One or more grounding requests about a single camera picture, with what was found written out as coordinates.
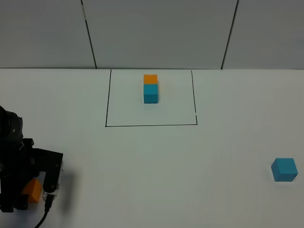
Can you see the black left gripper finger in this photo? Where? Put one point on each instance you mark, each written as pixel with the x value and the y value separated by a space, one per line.
pixel 7 203
pixel 21 202

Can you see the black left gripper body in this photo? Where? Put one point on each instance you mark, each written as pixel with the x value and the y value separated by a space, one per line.
pixel 16 168

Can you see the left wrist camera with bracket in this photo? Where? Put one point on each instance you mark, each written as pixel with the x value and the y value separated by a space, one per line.
pixel 52 164

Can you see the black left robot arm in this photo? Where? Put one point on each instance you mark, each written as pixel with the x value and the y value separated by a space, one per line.
pixel 11 130

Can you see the blue template cube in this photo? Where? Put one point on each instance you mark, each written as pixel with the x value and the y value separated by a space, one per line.
pixel 150 93

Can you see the orange template cube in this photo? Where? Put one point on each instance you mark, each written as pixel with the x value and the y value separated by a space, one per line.
pixel 150 79

